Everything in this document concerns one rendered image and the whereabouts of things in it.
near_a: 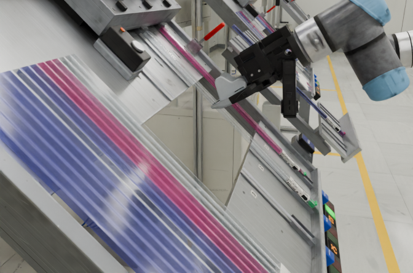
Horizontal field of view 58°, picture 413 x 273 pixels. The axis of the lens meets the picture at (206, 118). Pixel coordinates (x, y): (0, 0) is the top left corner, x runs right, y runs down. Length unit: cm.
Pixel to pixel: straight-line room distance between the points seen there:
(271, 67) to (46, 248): 49
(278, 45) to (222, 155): 123
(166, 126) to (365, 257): 113
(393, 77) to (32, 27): 58
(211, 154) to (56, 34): 140
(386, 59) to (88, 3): 51
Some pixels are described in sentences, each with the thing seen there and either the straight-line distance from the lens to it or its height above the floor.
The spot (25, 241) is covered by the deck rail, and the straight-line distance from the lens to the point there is 40.
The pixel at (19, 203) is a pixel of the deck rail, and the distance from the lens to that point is 38.
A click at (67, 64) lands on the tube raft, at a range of 54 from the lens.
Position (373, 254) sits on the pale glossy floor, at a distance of 202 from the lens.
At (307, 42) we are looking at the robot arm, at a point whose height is 108.
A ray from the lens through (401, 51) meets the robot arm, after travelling 84.
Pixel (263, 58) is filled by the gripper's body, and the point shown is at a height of 105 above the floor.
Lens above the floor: 116
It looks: 18 degrees down
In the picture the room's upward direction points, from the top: straight up
